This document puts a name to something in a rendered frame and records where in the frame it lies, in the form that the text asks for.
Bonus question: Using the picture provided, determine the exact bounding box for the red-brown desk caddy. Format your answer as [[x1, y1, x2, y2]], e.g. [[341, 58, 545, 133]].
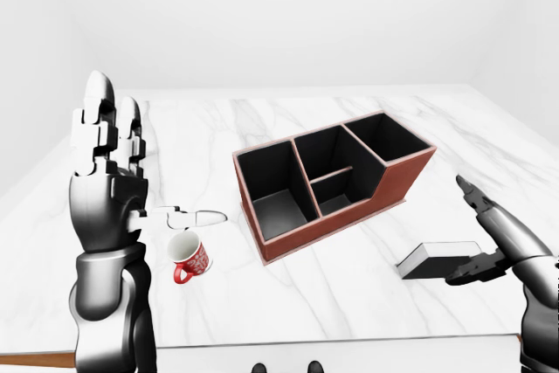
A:
[[231, 110, 438, 266]]

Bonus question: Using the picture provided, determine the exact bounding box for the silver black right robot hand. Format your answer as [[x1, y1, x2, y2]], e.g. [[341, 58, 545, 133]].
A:
[[445, 174, 555, 286]]

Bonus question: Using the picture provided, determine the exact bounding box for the red patterned mug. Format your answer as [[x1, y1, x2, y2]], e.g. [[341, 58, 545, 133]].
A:
[[167, 230, 211, 285]]

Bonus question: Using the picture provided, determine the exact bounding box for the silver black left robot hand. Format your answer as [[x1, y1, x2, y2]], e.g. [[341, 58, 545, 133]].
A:
[[68, 70, 229, 254]]

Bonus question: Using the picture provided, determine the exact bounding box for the white and black book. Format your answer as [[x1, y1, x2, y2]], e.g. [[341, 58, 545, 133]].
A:
[[396, 240, 482, 280]]

